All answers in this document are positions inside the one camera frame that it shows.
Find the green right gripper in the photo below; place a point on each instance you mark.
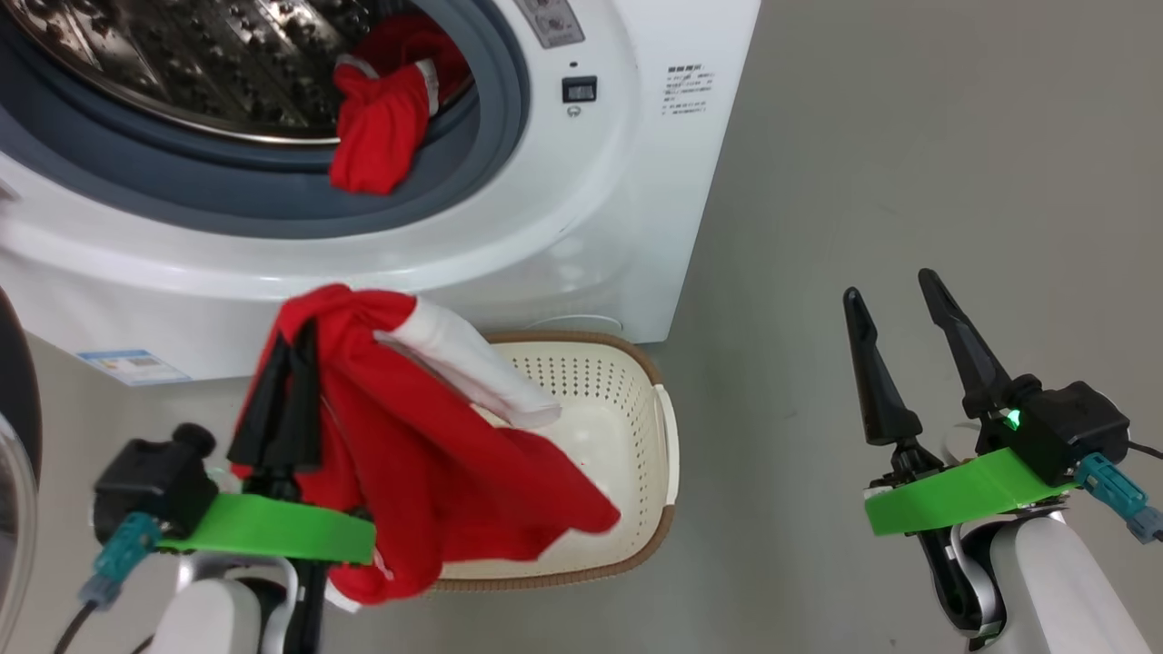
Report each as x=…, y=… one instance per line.
x=963, y=495

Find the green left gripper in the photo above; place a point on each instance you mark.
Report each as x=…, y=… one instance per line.
x=263, y=531

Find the red garment with white sleeve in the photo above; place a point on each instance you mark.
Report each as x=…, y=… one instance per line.
x=418, y=481

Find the black round washing machine door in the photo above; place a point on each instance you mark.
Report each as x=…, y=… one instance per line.
x=16, y=427

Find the red garment with grey cuffs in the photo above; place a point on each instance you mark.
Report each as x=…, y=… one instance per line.
x=382, y=118

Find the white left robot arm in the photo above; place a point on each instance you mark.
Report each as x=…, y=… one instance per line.
x=204, y=618

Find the grey rubber door gasket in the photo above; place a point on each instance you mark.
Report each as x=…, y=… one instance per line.
x=227, y=191

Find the cream perforated laundry basket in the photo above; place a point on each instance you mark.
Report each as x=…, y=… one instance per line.
x=627, y=436

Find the steel washing machine drum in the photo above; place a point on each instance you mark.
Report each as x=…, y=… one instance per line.
x=200, y=64

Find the white washing machine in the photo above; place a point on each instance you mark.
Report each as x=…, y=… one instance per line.
x=581, y=200

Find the black door lock slot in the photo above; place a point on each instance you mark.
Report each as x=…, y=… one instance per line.
x=579, y=89

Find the blue energy label sticker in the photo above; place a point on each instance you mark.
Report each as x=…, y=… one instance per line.
x=132, y=368

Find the small printed text sticker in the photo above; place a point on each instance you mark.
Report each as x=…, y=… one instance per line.
x=688, y=89

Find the grey warning sticker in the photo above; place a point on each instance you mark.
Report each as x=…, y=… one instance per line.
x=550, y=23

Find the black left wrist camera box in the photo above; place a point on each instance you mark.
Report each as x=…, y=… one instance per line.
x=154, y=486

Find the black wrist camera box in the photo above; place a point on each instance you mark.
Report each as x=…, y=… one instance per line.
x=154, y=486
x=1068, y=427

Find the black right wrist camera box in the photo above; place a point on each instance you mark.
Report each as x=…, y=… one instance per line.
x=1068, y=427

